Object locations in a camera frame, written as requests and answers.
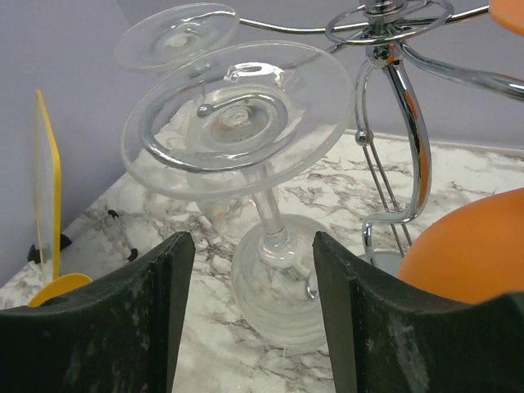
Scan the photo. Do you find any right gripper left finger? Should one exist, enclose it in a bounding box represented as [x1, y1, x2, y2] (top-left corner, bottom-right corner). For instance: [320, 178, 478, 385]
[1, 232, 195, 393]

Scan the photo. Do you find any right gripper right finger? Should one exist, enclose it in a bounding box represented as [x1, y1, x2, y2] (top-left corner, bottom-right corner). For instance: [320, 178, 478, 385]
[313, 232, 523, 392]

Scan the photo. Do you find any yellow plastic wine glass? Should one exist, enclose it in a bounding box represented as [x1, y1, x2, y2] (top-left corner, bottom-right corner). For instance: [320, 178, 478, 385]
[28, 273, 92, 307]

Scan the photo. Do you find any orange plastic wine glass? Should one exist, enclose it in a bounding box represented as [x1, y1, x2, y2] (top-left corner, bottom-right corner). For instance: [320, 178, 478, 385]
[388, 0, 524, 305]

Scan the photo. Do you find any clear wine glass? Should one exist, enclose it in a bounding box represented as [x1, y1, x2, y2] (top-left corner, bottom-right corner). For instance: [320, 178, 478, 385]
[121, 40, 354, 351]

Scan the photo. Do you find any clear glass hanging on rack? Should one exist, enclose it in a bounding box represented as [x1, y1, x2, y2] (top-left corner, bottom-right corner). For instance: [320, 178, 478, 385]
[115, 2, 240, 76]

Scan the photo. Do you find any chrome wine glass rack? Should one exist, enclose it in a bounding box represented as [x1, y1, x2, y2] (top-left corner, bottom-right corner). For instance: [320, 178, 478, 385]
[138, 0, 524, 296]

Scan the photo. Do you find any small whiteboard yellow frame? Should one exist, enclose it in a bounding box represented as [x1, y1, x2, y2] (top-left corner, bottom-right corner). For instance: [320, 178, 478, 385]
[34, 89, 62, 284]

